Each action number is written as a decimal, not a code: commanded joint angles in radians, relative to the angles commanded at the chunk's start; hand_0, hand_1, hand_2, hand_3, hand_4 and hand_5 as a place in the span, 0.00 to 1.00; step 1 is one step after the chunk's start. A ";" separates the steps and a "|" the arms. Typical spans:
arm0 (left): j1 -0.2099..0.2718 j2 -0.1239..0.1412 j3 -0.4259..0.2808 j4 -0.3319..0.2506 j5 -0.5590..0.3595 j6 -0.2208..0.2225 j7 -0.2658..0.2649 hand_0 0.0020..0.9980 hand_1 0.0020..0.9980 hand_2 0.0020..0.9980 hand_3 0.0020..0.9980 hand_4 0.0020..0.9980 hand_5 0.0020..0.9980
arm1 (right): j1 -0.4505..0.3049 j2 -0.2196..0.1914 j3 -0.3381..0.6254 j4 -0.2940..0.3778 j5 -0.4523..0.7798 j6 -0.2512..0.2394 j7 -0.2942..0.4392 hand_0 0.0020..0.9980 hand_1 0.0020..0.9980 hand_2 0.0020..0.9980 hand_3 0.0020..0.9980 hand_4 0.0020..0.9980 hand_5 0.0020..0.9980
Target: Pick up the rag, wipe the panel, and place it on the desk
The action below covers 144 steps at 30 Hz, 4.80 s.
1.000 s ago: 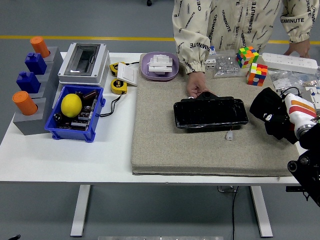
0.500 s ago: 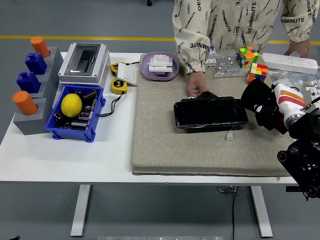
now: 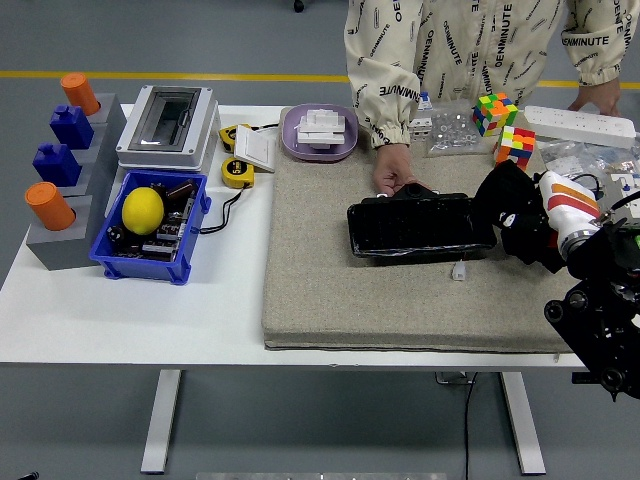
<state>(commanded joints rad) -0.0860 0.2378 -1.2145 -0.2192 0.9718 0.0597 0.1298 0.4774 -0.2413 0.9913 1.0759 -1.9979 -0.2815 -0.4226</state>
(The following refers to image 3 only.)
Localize person's left hand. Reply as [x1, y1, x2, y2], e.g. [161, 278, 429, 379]
[567, 77, 621, 117]

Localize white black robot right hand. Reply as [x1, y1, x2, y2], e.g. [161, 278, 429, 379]
[498, 169, 601, 252]

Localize person's right hand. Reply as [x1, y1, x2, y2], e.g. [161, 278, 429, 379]
[372, 142, 437, 197]

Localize black rag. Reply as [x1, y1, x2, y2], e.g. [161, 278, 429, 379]
[472, 158, 569, 274]

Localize white power strip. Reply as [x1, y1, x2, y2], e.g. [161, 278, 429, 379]
[523, 104, 638, 150]

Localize clear plastic parts bags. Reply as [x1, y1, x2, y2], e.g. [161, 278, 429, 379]
[538, 138, 640, 176]

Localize white blue circuit breaker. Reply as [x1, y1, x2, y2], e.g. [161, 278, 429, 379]
[408, 91, 434, 145]

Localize white grey breaker device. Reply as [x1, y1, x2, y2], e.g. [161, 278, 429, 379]
[604, 172, 640, 221]

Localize clear bag of metal nuts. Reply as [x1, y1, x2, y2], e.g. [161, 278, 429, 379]
[423, 99, 484, 159]

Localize colourful puzzle cube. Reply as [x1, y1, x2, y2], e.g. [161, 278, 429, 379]
[493, 125, 537, 172]
[472, 91, 519, 138]

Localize purple bowl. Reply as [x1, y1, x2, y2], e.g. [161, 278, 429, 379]
[279, 103, 360, 162]

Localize grey-brown mat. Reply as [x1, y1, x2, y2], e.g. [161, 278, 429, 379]
[260, 104, 591, 355]

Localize white table leg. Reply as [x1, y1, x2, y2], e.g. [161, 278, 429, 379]
[498, 372, 547, 477]
[140, 369, 183, 475]

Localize person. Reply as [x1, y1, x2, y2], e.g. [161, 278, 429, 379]
[343, 0, 640, 150]

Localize yellow tape measure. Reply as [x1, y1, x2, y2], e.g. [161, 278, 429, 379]
[220, 156, 256, 190]
[218, 123, 252, 154]

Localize grey stepped block holder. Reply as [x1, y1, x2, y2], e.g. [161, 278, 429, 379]
[25, 92, 127, 272]

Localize grey distribution box clear lid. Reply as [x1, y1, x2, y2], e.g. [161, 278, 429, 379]
[115, 84, 222, 175]

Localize blue plastic bin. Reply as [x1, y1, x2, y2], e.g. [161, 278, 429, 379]
[88, 168, 213, 287]

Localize yellow lemon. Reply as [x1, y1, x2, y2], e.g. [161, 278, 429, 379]
[121, 186, 166, 236]

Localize orange cylinder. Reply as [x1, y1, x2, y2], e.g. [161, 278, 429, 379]
[24, 181, 77, 233]
[60, 72, 102, 117]

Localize blue block with knob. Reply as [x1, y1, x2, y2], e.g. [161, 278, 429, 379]
[49, 104, 96, 151]
[32, 142, 83, 188]

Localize thin black wire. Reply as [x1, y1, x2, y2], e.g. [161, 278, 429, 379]
[569, 172, 609, 195]

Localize stack of white switch blocks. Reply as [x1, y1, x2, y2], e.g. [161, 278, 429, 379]
[295, 107, 349, 151]

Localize white wall switch plate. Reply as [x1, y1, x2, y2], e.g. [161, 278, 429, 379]
[233, 124, 278, 175]

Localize black tape measure strap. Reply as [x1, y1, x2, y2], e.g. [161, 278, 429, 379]
[198, 185, 254, 235]

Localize metal bracket under table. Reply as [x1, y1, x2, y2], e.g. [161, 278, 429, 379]
[433, 371, 477, 387]

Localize black cable under table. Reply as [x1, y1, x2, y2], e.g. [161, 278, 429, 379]
[463, 372, 479, 480]

